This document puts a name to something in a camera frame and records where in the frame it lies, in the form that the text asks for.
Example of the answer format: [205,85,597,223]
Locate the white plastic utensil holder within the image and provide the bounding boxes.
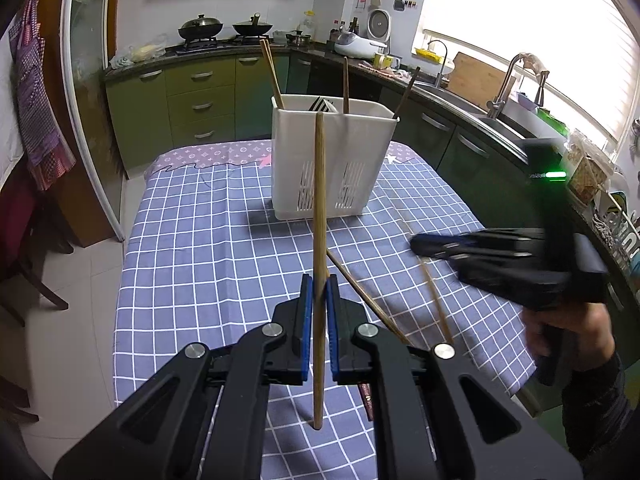
[271,94,399,220]

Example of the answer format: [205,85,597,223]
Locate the dark brown chopstick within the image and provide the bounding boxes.
[343,56,350,115]

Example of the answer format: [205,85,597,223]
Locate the purple checkered apron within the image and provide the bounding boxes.
[9,0,76,191]

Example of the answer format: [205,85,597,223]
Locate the purple patterned under cloth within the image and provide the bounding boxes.
[144,140,428,181]

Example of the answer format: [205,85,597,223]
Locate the small steel pot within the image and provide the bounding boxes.
[285,29,311,49]

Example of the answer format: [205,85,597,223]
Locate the black frying pan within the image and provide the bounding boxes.
[232,13,272,37]

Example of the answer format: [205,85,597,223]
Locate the chrome sink faucet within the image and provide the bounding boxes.
[486,52,550,119]

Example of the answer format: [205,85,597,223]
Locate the green kitchen cabinets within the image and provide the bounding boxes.
[104,47,538,226]

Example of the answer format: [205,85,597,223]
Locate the stainless steel sink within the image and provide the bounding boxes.
[418,81,525,148]

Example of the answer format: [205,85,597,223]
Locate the person's right hand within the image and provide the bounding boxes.
[521,304,615,370]

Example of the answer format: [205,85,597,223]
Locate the white rice cooker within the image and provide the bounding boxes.
[334,32,387,60]

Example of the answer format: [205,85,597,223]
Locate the light wooden chopstick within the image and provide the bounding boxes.
[312,112,328,430]

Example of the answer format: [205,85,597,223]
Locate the black wok with lid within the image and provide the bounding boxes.
[178,14,224,42]

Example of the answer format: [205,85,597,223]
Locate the yellow mug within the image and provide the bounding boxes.
[373,53,401,70]

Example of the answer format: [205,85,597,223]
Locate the dark wooden chair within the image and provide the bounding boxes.
[1,160,68,425]

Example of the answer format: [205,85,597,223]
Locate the wooden cutting board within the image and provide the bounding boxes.
[447,52,506,112]

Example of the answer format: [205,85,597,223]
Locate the blue checkered tablecloth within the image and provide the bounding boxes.
[114,160,535,479]

